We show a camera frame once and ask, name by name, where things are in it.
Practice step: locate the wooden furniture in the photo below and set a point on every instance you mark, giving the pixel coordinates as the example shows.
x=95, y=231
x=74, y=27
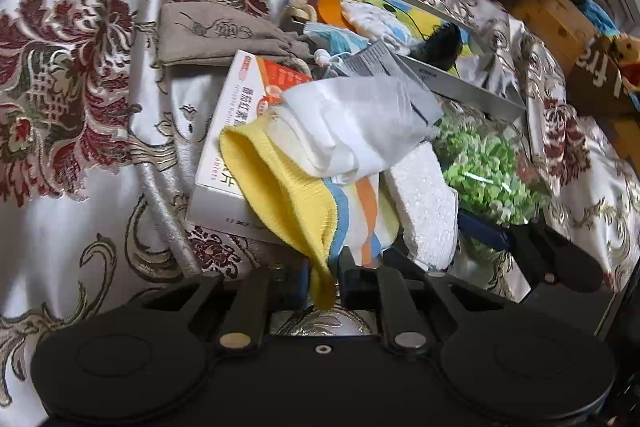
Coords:
x=550, y=22

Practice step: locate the white nonwoven cloth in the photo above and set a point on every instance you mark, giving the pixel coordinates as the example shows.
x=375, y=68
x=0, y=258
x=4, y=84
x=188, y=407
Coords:
x=360, y=127

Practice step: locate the blue cloth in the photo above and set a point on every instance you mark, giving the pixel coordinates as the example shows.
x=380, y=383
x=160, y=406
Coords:
x=597, y=14

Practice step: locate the yellow striped cloth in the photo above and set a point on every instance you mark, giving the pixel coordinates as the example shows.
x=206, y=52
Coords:
x=280, y=187

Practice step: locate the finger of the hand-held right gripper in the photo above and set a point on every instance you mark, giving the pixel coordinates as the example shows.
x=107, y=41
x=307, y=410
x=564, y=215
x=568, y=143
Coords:
x=482, y=229

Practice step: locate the floral satin blanket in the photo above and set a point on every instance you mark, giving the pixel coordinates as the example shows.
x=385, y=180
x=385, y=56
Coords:
x=75, y=207

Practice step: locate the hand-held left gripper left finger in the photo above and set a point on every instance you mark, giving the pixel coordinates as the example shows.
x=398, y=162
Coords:
x=304, y=287

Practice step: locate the brown bag with white print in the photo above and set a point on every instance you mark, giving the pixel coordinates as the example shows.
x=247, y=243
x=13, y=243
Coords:
x=595, y=77

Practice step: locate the white orange medicine box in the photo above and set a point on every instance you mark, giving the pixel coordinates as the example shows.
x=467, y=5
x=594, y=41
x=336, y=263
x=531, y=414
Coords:
x=230, y=157

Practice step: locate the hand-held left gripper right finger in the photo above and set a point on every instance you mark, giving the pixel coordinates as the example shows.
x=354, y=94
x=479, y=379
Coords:
x=357, y=287

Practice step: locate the white sponge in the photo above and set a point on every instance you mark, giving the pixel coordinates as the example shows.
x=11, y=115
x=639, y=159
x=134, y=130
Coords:
x=425, y=212

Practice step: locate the metal tray with cartoon painting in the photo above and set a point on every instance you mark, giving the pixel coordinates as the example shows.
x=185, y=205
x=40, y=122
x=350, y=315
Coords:
x=470, y=92

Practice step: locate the white quilted bib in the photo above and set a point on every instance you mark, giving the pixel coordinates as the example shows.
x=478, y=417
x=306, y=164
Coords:
x=372, y=19

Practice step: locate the blue face mask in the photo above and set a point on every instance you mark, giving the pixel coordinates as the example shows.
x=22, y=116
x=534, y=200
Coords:
x=330, y=38

